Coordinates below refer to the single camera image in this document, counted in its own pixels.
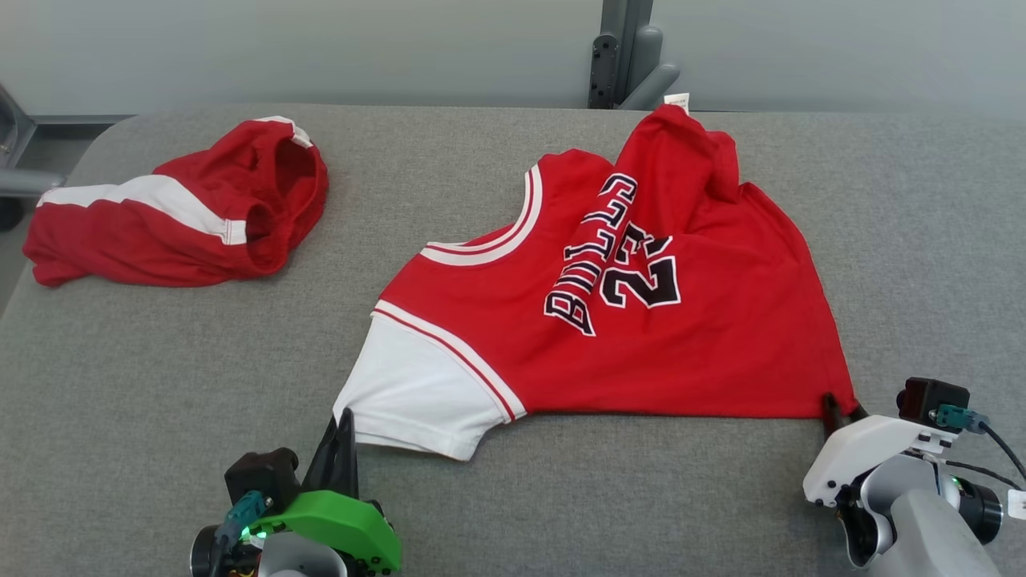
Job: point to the red Bulls basketball jersey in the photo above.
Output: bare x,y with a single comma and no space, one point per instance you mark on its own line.
705,353

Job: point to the grey partition post with bracket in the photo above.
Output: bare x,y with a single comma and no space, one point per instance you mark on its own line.
625,48

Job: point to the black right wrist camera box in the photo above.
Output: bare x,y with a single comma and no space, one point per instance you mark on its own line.
930,397

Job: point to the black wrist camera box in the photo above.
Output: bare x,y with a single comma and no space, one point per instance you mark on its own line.
930,397
260,477

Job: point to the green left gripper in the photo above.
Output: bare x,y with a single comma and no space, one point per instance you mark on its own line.
345,521

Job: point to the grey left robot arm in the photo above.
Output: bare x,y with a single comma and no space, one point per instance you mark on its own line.
300,561

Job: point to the red shorts with white stripe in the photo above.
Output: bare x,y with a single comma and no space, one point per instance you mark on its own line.
160,240

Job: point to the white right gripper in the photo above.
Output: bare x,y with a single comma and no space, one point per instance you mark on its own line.
866,449

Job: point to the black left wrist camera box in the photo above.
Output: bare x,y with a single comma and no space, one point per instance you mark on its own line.
260,477

